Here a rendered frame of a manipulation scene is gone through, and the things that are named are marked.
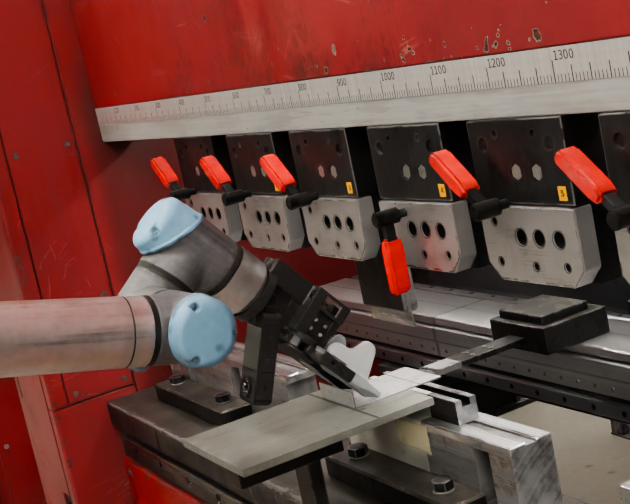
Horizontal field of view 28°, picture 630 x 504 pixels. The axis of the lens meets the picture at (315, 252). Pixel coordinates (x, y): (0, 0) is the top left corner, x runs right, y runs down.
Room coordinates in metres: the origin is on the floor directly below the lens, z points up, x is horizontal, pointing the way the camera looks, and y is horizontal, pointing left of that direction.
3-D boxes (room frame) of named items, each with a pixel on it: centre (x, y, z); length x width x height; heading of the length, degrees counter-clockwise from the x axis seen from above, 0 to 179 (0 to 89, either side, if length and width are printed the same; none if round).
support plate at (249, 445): (1.49, 0.05, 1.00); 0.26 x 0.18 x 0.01; 117
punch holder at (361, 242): (1.58, -0.07, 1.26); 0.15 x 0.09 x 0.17; 27
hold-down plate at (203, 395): (2.07, 0.24, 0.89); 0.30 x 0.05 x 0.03; 27
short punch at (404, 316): (1.55, -0.08, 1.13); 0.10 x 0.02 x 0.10; 27
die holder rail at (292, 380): (2.05, 0.17, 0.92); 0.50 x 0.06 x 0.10; 27
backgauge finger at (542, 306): (1.63, -0.23, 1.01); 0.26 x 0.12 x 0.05; 117
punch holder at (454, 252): (1.40, -0.16, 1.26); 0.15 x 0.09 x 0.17; 27
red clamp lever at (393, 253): (1.39, -0.09, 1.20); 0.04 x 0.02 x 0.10; 117
